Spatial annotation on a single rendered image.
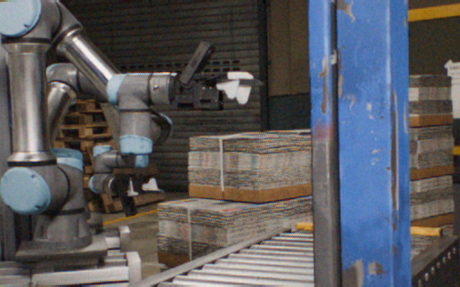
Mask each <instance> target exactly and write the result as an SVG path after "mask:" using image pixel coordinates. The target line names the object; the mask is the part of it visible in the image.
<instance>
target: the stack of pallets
mask: <svg viewBox="0 0 460 287"><path fill-rule="evenodd" d="M76 104H81V107H82V111H76V107H75V105H76ZM100 115H102V118H103V122H95V118H94V116H100ZM74 116H78V121H76V122H69V117H74ZM93 127H97V132H96V133H93ZM68 129H75V133H69V132H68ZM96 139H104V140H105V142H114V141H115V140H114V138H113V136H112V134H111V131H110V129H109V126H108V124H107V122H106V120H105V117H104V114H103V111H102V110H101V106H100V104H98V103H97V102H96V101H95V100H77V102H76V103H75V104H73V105H70V107H69V109H68V111H67V114H66V116H65V119H64V121H63V122H62V125H61V127H60V129H59V131H58V134H57V136H56V138H55V141H54V146H52V148H67V149H74V150H77V151H79V152H81V153H82V155H83V161H84V165H85V166H84V178H85V198H86V200H87V202H88V205H89V207H90V210H91V213H95V212H98V211H102V210H104V206H102V207H98V205H99V204H102V202H103V198H100V195H99V193H95V192H93V191H92V189H91V188H90V184H89V183H90V180H91V178H92V177H94V176H95V171H93V169H92V166H93V164H92V160H91V159H89V156H88V153H87V150H86V147H87V146H88V145H92V144H97V140H96ZM71 142H80V144H71ZM100 200H101V201H100Z"/></svg>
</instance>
